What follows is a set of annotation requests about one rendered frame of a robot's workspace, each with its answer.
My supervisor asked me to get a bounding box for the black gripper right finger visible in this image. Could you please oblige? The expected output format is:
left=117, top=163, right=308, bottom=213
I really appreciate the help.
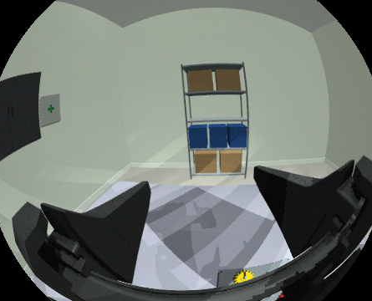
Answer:
left=253, top=160, right=355, bottom=258

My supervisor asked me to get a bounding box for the yellow gear with black stripe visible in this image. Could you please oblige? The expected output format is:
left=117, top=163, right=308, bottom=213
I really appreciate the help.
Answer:
left=233, top=270, right=253, bottom=283

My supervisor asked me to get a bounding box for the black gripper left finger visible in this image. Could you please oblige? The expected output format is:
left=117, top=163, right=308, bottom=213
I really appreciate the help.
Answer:
left=41, top=181, right=151, bottom=284

